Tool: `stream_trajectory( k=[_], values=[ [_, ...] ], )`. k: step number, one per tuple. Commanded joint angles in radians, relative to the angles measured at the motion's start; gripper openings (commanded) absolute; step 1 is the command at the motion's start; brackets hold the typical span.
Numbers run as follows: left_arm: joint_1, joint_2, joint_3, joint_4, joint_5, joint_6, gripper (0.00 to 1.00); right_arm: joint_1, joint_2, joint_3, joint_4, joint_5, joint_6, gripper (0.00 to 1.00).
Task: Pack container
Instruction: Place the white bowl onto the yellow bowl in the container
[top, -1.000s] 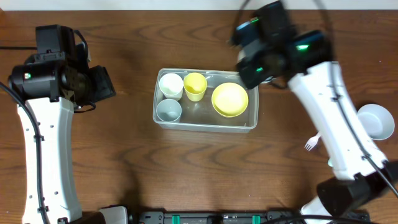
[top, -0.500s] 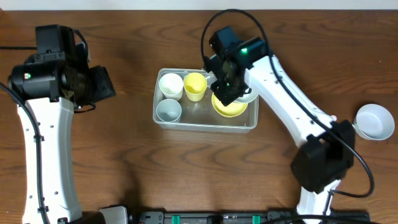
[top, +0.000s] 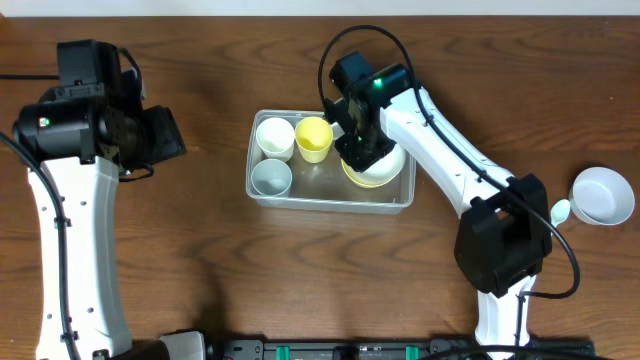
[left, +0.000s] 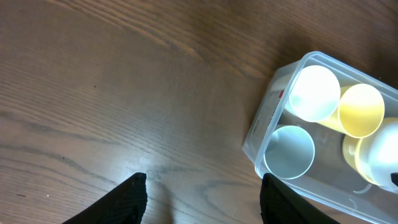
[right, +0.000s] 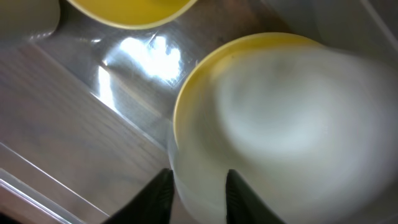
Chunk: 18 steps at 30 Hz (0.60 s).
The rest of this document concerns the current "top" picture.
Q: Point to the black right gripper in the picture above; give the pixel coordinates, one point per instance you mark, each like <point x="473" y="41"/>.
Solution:
<point x="359" y="159"/>

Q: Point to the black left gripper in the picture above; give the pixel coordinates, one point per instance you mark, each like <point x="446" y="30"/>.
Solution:
<point x="174" y="143"/>

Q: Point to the yellow plastic bowl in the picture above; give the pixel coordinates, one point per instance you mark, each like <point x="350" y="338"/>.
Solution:
<point x="351" y="175"/>

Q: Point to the yellow plastic cup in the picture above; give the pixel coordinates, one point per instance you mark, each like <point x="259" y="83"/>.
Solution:
<point x="314" y="136"/>

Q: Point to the grey plastic cup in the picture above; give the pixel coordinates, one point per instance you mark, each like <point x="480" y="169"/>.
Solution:
<point x="272" y="177"/>

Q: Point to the mint green plastic spoon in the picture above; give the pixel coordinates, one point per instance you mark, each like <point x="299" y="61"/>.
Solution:
<point x="560" y="212"/>

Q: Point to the white plastic bowl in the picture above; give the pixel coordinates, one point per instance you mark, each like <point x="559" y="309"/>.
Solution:
<point x="601" y="196"/>
<point x="388" y="166"/>

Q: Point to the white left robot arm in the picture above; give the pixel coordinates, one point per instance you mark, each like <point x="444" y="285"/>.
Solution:
<point x="79" y="146"/>

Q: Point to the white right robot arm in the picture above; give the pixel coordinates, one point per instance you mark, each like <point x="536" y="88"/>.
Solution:
<point x="503" y="234"/>

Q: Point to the clear plastic container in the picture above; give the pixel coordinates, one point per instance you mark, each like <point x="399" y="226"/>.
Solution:
<point x="325" y="186"/>

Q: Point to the white plastic cup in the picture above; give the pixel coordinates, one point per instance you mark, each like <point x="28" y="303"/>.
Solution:
<point x="275" y="137"/>

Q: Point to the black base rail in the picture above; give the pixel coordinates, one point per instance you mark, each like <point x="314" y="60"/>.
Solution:
<point x="438" y="348"/>

